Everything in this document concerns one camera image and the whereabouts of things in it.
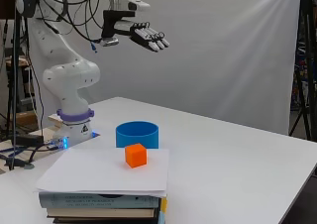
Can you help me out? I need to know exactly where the black metal pole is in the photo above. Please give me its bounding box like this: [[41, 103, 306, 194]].
[[8, 0, 22, 171]]

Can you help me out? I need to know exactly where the grey-blue hardcover book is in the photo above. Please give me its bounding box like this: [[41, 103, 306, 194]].
[[38, 191, 162, 210]]

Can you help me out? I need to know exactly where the white backdrop sheet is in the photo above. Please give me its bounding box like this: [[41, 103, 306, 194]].
[[28, 0, 302, 137]]

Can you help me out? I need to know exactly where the orange cube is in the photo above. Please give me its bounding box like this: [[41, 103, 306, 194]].
[[124, 143, 149, 169]]

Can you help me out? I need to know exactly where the blue round tub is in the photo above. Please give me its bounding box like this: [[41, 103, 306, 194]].
[[115, 120, 159, 150]]

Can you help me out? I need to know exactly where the dark book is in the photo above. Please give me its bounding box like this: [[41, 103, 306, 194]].
[[53, 217, 160, 224]]

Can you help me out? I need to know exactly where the black power box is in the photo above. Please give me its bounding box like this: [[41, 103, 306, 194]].
[[13, 134, 46, 148]]

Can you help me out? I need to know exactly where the black tripod stand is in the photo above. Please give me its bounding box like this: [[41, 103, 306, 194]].
[[288, 0, 317, 143]]

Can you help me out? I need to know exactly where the white paper sheet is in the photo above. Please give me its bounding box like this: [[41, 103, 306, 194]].
[[35, 147, 170, 198]]

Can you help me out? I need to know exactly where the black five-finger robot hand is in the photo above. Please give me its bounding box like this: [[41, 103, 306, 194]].
[[100, 9, 171, 54]]

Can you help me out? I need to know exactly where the book with cream pages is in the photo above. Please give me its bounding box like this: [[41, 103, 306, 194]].
[[46, 207, 157, 220]]

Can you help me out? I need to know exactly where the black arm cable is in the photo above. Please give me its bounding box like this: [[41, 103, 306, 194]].
[[33, 0, 110, 44]]

